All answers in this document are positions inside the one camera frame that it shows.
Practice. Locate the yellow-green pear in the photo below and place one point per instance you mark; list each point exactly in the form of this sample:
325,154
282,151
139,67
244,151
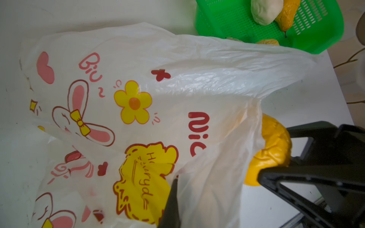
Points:
269,42

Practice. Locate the printed white plastic bag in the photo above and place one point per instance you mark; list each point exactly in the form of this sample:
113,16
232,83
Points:
132,109

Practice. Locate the white pear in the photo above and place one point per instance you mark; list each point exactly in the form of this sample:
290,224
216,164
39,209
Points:
264,12

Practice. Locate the green plastic basket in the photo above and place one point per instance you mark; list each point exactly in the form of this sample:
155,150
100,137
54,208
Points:
317,24

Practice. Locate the orange pear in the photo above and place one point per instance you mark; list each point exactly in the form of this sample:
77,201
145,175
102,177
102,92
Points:
276,153
286,17

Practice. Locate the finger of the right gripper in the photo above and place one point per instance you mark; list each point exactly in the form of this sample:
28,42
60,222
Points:
333,160

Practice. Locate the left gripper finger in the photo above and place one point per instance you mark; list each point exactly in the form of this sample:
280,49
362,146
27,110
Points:
170,218

